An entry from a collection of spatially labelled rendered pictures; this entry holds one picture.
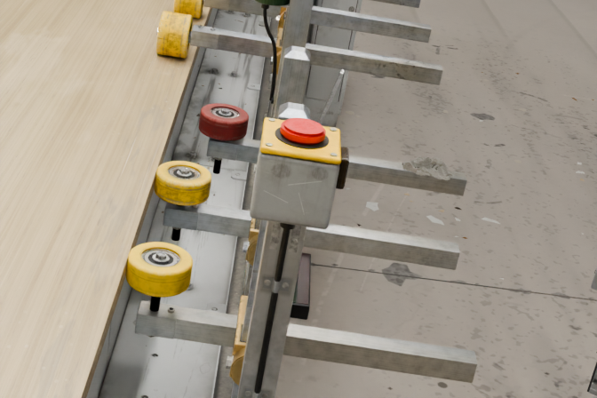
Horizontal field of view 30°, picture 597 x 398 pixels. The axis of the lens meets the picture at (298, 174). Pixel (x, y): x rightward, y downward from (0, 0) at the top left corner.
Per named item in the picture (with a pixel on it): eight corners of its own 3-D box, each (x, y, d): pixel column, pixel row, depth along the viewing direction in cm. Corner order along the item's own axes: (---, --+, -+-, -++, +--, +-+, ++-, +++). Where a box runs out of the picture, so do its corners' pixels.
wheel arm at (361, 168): (460, 192, 190) (465, 170, 188) (462, 201, 187) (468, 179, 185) (208, 153, 188) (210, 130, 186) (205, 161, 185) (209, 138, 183)
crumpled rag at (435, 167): (450, 164, 190) (454, 152, 189) (455, 182, 184) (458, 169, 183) (400, 156, 189) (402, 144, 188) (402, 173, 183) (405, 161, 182)
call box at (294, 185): (326, 202, 104) (340, 127, 101) (326, 238, 98) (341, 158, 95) (252, 191, 104) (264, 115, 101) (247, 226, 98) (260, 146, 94)
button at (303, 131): (322, 138, 100) (326, 121, 99) (322, 155, 96) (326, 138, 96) (279, 131, 100) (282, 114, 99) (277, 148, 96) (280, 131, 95)
